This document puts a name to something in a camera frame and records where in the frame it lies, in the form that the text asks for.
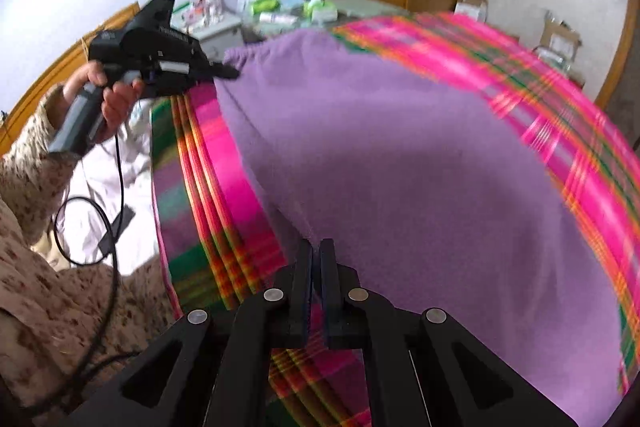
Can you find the person's patterned fleece clothing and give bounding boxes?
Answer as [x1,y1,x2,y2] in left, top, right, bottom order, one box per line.
[0,197,176,413]

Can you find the pink plaid blanket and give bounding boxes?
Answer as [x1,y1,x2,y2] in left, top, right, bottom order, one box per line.
[150,12,640,427]

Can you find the small white box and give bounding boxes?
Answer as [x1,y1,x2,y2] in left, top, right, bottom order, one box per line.
[454,0,488,20]

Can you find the person's left forearm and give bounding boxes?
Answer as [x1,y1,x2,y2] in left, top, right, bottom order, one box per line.
[0,87,86,248]

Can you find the green tissue box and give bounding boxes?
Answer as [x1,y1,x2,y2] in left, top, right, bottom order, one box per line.
[302,0,338,20]

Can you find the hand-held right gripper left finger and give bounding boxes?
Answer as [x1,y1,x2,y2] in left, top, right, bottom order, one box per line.
[65,238,313,427]

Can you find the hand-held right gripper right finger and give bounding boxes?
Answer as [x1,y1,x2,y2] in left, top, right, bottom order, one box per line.
[320,238,576,427]

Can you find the brown cardboard box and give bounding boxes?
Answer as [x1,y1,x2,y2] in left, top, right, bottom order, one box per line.
[540,9,583,58]

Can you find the white nightstand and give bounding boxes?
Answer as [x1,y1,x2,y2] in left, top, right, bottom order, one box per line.
[187,14,246,58]

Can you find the wooden headboard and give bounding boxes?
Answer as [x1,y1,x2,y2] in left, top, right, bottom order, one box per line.
[0,2,143,152]

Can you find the flat black device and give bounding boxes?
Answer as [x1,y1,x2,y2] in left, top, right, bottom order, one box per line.
[97,204,136,255]

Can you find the white bedding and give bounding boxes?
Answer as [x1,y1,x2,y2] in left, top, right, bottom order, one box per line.
[50,97,166,278]

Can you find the purple fleece pants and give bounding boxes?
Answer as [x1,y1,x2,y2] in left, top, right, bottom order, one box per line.
[212,29,631,427]

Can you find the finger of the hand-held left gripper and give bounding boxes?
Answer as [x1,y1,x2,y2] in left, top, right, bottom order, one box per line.
[200,59,241,80]

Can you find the cluster of small bottles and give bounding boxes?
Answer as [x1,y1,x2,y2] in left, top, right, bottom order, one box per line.
[197,0,226,28]

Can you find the glass-topped desk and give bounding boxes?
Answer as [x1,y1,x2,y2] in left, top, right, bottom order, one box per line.
[170,0,401,38]

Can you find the black cable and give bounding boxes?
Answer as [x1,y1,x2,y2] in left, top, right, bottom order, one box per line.
[52,137,126,408]

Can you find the person's left hand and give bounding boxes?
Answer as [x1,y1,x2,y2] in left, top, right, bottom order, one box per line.
[62,62,143,142]

